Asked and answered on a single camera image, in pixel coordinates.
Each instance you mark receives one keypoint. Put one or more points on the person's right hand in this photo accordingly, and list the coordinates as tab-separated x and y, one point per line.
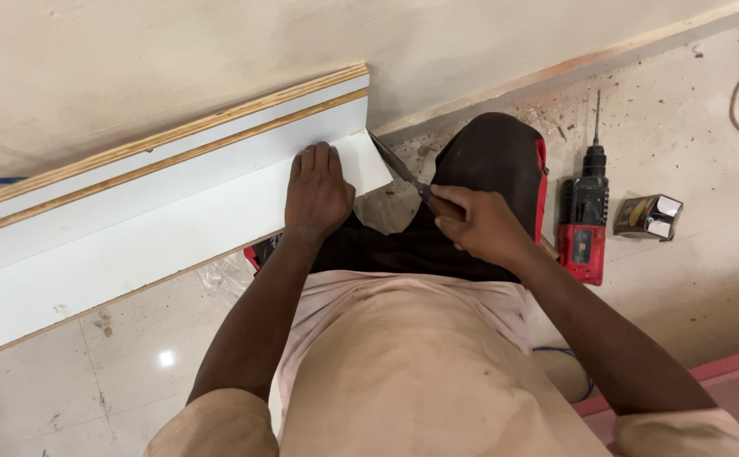
487	225

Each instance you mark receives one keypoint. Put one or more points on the pale pink shirt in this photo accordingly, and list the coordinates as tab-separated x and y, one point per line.
407	374

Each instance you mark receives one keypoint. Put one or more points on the white laminated flat plywood board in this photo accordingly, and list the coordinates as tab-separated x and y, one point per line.
172	155

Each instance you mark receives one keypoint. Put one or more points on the black shorts with red stripe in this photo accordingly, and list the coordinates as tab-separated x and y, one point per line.
490	158

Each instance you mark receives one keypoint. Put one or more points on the wooden skirting strip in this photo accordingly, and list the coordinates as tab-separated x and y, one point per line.
572	63

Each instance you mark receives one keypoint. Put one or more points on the small black white carton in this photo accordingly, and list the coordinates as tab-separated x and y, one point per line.
647	217

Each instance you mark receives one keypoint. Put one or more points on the steel chisel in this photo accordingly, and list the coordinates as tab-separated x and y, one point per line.
400	166

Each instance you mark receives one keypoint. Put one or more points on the white laminated angled plywood board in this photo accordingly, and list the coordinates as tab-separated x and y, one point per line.
153	235

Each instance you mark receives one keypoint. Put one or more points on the red black hammer drill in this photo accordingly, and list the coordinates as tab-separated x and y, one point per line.
582	228

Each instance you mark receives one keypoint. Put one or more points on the clear plastic sheet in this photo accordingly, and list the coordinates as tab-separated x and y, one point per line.
220	279

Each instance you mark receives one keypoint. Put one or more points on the pink floor mat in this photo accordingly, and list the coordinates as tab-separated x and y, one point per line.
731	384

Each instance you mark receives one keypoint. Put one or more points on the person's left hand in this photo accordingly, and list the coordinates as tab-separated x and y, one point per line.
317	200

